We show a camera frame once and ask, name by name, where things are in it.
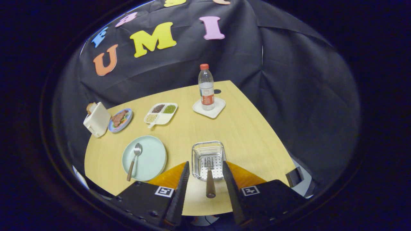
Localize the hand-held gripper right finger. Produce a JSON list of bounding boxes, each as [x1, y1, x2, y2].
[[222, 161, 309, 226]]

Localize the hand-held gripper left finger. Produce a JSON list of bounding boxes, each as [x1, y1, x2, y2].
[[111, 161, 190, 227]]

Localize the wooden-handled metal fork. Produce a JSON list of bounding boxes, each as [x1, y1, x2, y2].
[[204, 157, 216, 199]]

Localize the wooden-handled metal spoon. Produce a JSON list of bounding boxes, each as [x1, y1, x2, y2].
[[127, 143, 143, 182]]

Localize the pale green plate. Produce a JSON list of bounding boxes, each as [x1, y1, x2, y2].
[[122, 135, 167, 182]]

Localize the white divided condiment tray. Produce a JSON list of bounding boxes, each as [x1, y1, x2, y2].
[[144, 103, 178, 129]]

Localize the white square coaster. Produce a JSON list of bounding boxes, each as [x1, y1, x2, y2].
[[193, 97, 226, 119]]

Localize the small blue plate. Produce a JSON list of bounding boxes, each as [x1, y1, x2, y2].
[[108, 108, 133, 133]]

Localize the cooked meat slices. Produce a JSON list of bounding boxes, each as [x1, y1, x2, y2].
[[111, 110, 128, 127]]

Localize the clear red-capped water bottle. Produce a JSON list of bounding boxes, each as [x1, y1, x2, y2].
[[198, 64, 215, 111]]

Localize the white toaster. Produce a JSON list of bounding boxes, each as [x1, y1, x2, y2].
[[83, 102, 111, 138]]

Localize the black backdrop cloth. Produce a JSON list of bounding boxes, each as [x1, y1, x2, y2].
[[53, 0, 360, 186]]

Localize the metal wire basket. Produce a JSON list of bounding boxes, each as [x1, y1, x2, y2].
[[192, 141, 227, 181]]

